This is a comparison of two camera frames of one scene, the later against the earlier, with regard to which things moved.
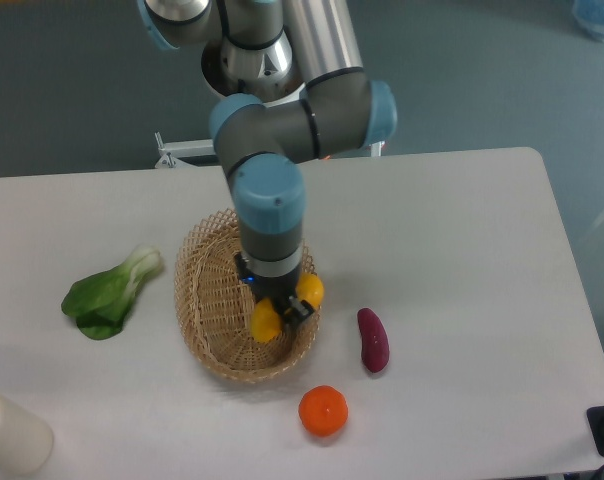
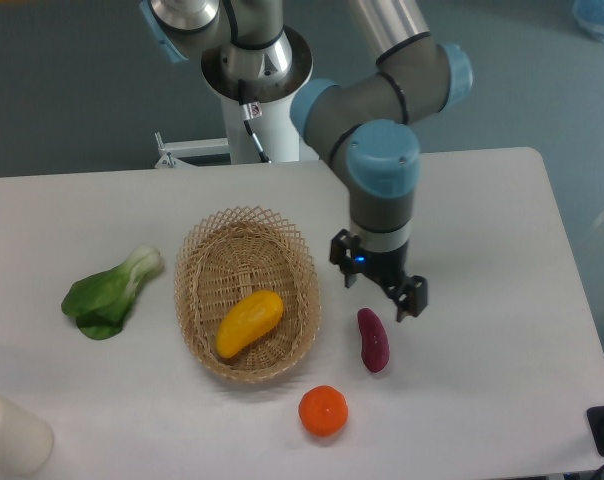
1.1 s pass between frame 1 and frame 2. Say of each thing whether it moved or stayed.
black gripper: moved
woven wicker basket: stayed
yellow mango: moved
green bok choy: stayed
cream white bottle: stayed
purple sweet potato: stayed
